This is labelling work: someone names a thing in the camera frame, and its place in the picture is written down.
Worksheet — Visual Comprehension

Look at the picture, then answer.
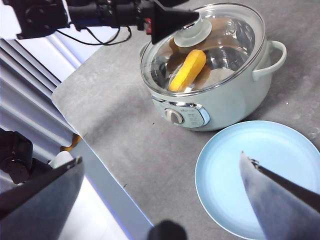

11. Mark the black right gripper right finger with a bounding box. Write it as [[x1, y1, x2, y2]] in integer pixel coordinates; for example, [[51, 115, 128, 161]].
[[239, 150, 320, 240]]

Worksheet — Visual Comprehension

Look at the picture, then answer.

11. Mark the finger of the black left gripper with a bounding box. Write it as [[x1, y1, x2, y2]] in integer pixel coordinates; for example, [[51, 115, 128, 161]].
[[151, 0, 202, 45]]

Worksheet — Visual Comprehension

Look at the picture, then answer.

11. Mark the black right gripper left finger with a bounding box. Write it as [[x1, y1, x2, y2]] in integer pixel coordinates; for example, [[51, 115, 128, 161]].
[[0, 156, 85, 240]]

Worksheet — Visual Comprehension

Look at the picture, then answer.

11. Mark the glass lid with green knob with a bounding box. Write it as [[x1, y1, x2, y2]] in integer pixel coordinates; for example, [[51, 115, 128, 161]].
[[139, 2, 266, 95]]

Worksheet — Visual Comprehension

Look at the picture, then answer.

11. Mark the yellow corn cob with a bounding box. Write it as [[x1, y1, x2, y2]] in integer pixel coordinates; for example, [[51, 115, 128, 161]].
[[168, 49, 207, 92]]

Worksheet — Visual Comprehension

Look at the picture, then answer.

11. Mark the blue round plate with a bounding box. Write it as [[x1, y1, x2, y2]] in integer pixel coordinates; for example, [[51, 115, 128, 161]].
[[194, 120, 320, 240]]

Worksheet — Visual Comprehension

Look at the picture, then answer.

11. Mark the pale green electric steamer pot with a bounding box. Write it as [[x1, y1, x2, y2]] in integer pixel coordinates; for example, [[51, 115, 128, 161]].
[[139, 39, 288, 132]]

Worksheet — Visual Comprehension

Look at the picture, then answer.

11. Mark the white rounded object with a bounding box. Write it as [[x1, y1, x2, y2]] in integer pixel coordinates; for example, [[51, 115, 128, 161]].
[[48, 150, 74, 169]]

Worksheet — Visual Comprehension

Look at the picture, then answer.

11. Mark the orange object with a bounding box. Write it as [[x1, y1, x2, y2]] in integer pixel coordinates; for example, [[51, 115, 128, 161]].
[[60, 133, 82, 152]]

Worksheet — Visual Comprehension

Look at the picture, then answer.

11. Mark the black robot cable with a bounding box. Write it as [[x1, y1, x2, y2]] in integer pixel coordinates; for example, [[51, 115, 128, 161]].
[[54, 23, 133, 46]]

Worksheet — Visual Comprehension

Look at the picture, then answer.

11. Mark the silver aluminium frame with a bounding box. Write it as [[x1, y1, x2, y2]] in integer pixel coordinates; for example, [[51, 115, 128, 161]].
[[0, 37, 83, 176]]

